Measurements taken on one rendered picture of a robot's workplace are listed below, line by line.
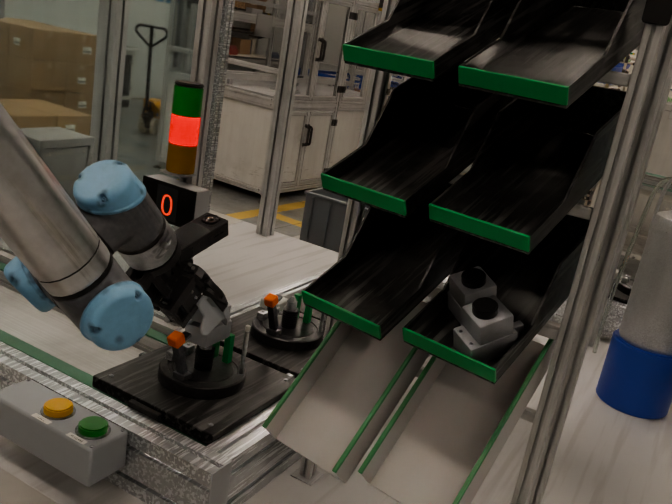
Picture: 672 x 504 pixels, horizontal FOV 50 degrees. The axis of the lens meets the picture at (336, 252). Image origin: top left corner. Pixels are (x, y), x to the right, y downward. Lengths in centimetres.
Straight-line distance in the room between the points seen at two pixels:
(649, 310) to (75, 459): 116
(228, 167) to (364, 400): 564
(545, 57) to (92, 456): 77
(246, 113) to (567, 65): 563
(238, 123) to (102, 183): 560
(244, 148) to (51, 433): 548
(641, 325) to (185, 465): 103
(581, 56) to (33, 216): 62
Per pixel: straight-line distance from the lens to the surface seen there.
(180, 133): 129
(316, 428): 104
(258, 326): 139
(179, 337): 112
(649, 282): 166
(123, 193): 90
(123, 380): 120
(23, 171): 72
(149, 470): 110
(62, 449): 110
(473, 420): 100
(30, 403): 116
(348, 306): 97
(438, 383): 103
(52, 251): 75
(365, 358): 106
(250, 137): 641
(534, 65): 90
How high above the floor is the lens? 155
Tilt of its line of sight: 17 degrees down
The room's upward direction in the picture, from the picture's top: 10 degrees clockwise
